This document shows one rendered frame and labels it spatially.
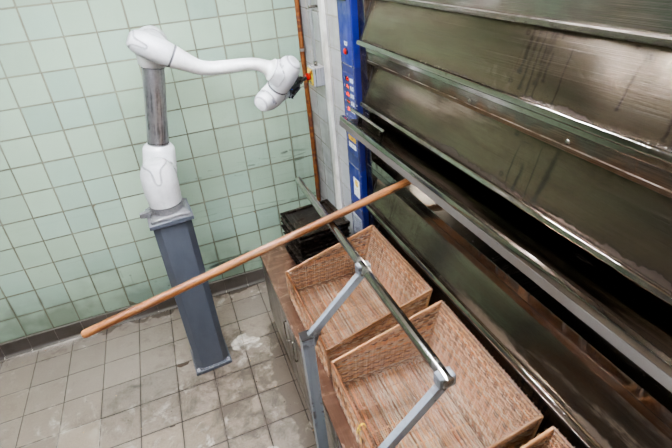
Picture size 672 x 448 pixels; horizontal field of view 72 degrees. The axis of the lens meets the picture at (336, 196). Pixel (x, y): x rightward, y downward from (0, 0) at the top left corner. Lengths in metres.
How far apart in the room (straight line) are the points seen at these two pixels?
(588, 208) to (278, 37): 2.09
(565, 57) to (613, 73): 0.13
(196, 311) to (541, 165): 1.94
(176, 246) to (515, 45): 1.77
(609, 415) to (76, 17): 2.66
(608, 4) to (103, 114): 2.41
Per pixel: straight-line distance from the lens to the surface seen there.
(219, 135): 2.91
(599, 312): 1.06
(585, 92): 1.13
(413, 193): 1.90
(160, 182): 2.27
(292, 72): 2.16
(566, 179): 1.23
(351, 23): 2.08
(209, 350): 2.85
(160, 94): 2.37
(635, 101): 1.06
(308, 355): 1.66
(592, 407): 1.46
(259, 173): 3.05
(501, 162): 1.37
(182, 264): 2.47
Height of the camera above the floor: 2.10
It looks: 29 degrees down
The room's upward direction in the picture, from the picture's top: 5 degrees counter-clockwise
